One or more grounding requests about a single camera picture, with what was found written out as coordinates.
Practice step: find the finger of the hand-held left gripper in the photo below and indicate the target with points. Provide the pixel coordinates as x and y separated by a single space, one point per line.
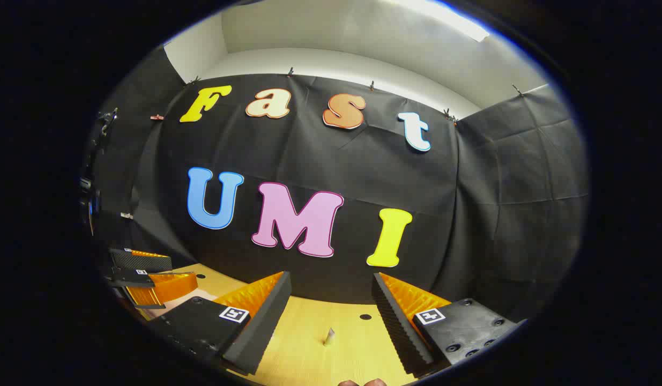
129 277
143 262

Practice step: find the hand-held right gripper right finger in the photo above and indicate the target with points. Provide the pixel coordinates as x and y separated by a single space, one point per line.
398 327

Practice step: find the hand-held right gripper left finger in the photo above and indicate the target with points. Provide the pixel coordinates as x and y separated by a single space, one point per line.
261 327

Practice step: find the thin tube with green cap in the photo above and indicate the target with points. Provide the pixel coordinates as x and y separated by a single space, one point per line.
329 336

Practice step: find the black equipment stand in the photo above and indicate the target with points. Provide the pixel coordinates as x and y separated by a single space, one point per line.
106 120

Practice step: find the black backdrop cloth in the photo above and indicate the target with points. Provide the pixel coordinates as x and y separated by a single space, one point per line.
320 155

